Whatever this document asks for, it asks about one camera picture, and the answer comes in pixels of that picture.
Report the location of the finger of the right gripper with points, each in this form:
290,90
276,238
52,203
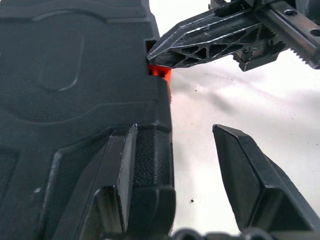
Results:
200,35

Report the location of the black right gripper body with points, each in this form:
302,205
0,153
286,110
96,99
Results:
295,22

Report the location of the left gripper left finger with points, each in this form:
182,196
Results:
125,175

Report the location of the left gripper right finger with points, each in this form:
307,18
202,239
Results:
250,180

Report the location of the black plastic tool case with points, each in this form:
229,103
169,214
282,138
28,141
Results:
75,100

